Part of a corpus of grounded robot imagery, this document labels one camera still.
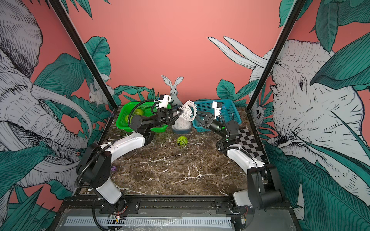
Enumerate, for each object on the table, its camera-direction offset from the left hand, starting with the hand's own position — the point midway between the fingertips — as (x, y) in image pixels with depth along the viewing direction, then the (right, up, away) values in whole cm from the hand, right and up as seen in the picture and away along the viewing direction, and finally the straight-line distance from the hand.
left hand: (181, 114), depth 60 cm
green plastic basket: (-44, +5, +47) cm, 65 cm away
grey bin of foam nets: (-2, -7, +41) cm, 41 cm away
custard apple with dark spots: (-1, -16, +33) cm, 37 cm away
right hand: (+5, 0, +8) cm, 10 cm away
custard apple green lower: (-43, -1, +44) cm, 61 cm away
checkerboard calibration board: (+43, -17, +37) cm, 60 cm away
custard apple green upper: (-36, +4, +47) cm, 59 cm away
